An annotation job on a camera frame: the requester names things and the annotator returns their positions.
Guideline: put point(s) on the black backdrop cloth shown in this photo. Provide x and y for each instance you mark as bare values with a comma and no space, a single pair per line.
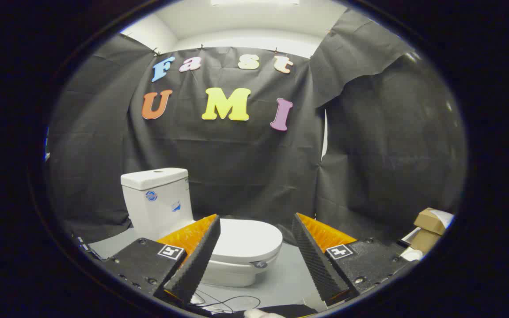
237,168

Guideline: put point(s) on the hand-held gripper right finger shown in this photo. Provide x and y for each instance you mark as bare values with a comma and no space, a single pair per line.
314,260

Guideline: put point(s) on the white toilet lid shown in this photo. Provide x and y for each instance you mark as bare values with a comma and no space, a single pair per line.
250,238

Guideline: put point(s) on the ceiling light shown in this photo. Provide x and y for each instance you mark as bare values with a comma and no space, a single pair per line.
254,2

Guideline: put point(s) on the small cardboard box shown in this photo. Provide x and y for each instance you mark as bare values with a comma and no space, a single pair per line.
423,242
429,221

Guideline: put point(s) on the white toilet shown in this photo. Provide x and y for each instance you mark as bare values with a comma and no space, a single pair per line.
157,214

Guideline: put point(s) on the white toilet seat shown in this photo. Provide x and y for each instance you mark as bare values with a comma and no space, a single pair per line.
267,260

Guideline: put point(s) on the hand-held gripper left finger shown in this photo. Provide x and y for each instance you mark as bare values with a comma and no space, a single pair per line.
197,260

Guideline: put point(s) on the white toilet tank cover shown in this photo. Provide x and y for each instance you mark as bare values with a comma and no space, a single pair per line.
153,178

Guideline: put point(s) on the white paper sheet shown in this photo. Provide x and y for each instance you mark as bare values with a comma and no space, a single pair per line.
445,217

